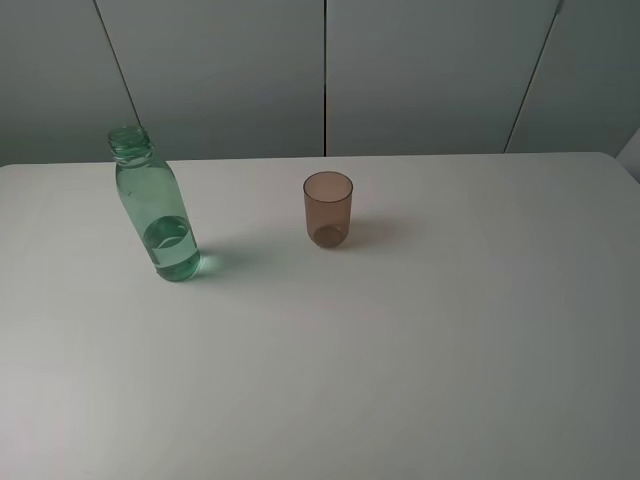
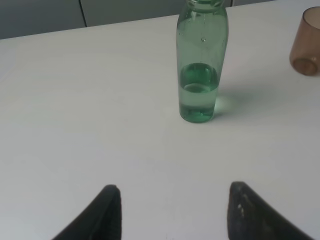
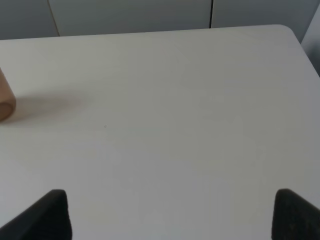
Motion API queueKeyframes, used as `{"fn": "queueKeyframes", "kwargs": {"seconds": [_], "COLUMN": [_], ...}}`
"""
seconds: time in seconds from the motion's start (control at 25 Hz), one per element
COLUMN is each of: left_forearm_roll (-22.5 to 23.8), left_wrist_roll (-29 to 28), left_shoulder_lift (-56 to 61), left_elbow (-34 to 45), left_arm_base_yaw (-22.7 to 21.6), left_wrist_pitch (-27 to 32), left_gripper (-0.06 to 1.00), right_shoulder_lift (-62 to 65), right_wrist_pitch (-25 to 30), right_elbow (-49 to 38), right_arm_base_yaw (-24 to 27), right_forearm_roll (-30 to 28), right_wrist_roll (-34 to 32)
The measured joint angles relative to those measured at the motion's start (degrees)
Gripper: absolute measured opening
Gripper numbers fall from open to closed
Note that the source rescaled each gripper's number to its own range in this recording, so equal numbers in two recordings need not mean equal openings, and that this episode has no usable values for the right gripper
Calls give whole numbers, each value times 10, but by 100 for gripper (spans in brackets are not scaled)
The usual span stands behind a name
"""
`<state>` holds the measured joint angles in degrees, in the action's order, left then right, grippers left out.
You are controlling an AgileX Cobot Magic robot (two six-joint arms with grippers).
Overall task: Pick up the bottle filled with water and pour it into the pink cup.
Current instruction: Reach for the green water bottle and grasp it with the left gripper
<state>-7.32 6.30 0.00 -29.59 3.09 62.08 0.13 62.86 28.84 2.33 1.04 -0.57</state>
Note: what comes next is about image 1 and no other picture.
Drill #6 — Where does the green transparent plastic bottle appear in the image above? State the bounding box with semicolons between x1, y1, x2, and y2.
108;125;201;282

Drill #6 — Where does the pink translucent plastic cup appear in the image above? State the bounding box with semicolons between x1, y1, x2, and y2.
303;171;353;249

